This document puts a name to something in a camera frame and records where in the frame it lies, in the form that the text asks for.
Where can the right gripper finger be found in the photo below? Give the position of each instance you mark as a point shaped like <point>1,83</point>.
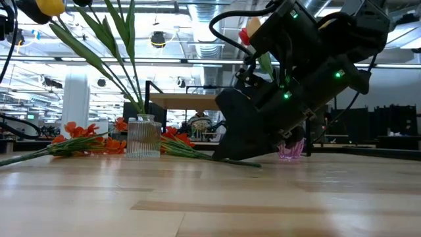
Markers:
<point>294,138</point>
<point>243,131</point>

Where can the purple glass vase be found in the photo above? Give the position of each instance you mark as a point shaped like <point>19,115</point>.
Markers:
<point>291,154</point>

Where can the red artificial tulip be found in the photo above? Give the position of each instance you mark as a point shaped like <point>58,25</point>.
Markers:
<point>244,37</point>

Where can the clear ribbed glass vase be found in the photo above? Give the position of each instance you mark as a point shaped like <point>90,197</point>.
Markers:
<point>144,138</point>

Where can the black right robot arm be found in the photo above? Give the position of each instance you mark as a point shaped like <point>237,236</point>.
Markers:
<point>296,33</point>

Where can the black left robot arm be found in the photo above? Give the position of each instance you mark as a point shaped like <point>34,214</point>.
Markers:
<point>4,26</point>

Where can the person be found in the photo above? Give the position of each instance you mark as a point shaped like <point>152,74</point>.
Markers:
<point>199,124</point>

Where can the black equipment cabinet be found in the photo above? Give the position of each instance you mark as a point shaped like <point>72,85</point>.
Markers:
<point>355,120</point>
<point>396,120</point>

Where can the red artificial flower bunch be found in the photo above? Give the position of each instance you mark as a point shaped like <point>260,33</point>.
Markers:
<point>77,130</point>
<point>171,131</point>

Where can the black round ceiling fixture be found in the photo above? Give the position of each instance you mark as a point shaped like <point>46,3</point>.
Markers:
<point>14,36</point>
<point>158,39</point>

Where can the white building pillar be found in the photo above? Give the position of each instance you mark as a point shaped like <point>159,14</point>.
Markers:
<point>75,98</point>

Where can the black aluminium table frame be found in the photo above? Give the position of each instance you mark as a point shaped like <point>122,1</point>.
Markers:
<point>378,153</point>

